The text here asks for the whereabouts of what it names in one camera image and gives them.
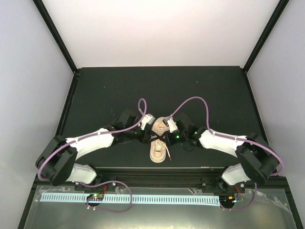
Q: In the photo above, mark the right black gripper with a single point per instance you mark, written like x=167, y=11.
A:
x=170, y=141

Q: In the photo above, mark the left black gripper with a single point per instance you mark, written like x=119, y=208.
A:
x=147, y=132

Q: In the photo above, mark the white shoelace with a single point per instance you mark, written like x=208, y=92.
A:
x=160, y=150

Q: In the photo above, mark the white beige sneaker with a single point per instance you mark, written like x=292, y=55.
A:
x=157, y=125

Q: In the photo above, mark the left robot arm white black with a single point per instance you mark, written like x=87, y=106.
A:
x=57, y=163

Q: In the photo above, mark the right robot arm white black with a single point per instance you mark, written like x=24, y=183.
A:
x=257, y=160

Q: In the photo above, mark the left small circuit board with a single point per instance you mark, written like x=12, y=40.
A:
x=95, y=197

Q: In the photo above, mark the small circuit board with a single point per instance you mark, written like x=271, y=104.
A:
x=95, y=197
x=230, y=199

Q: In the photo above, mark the right small circuit board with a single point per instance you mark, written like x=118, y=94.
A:
x=230, y=199

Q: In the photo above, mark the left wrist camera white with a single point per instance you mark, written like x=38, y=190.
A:
x=148, y=119

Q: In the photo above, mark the black front frame rail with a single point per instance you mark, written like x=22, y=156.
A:
x=100, y=179

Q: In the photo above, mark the light blue slotted cable duct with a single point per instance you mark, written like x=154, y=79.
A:
x=134, y=199

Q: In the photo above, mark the black aluminium frame left post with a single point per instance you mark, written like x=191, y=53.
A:
x=40, y=6

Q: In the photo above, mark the black aluminium frame post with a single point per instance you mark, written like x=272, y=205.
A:
x=40, y=6
x=279, y=9

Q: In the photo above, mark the black aluminium frame right post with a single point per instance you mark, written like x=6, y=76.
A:
x=279, y=9

